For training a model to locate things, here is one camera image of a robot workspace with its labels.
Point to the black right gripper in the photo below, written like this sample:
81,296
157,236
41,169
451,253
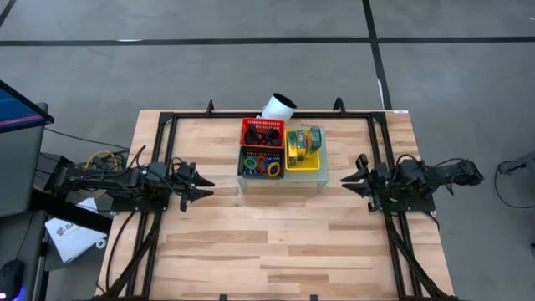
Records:
378,186

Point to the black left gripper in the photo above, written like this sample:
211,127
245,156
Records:
184,180

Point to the black plastic basket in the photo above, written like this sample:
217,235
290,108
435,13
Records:
240,161

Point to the yellow plastic basket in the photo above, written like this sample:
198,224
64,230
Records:
301,167

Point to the yellow spiral coil tie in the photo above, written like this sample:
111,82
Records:
269,169

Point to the black wide rubber band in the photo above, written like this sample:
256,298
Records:
271,137
252,136

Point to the red plastic basket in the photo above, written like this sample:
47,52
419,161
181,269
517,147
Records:
263,122

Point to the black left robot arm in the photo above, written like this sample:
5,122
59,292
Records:
121,180

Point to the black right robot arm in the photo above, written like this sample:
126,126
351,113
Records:
434,177

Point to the dark grey desk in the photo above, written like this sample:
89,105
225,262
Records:
25,238

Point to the green perforated metal riser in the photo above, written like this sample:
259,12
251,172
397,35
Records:
284,180

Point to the small white paper sheet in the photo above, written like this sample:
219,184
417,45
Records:
88,205

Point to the white tape roll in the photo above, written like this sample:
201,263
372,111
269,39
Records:
98,243

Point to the black support beam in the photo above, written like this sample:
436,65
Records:
67,209

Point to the large white paper sheet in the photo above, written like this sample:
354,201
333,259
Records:
71,238

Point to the grey box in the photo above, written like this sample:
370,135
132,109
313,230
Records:
520,164

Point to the grey cabinet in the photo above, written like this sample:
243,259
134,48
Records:
21,167

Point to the blue computer monitor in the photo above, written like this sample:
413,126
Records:
16,108

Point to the wooden table with black frame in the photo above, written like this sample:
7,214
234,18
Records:
188,115

